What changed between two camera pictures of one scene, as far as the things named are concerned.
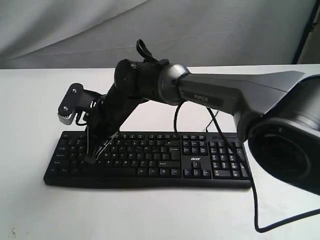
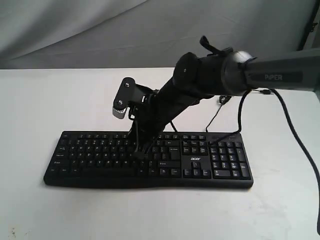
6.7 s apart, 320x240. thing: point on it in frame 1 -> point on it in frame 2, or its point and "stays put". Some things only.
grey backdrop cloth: (53, 34) stays put
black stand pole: (309, 29) stays put
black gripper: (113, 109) -> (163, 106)
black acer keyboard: (153, 159) stays put
